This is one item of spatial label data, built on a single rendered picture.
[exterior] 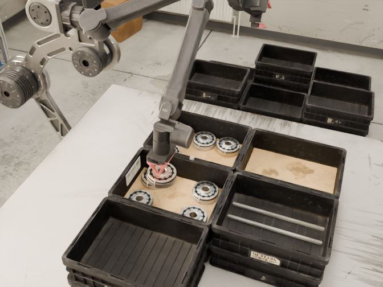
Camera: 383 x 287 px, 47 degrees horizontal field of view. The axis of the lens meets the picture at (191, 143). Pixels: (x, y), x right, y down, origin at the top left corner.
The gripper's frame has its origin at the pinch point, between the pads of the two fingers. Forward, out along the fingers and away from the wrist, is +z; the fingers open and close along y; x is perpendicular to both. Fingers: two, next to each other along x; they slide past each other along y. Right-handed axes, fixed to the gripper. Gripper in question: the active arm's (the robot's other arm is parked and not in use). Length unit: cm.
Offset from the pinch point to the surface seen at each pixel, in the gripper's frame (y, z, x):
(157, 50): 255, 115, 120
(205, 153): 38.2, 22.5, -4.2
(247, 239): -7.1, 11.1, -35.4
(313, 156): 52, 18, -48
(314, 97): 157, 56, -39
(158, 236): -10.9, 22.0, -4.8
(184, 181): 18.5, 22.4, -2.4
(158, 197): 5.9, 22.6, 3.4
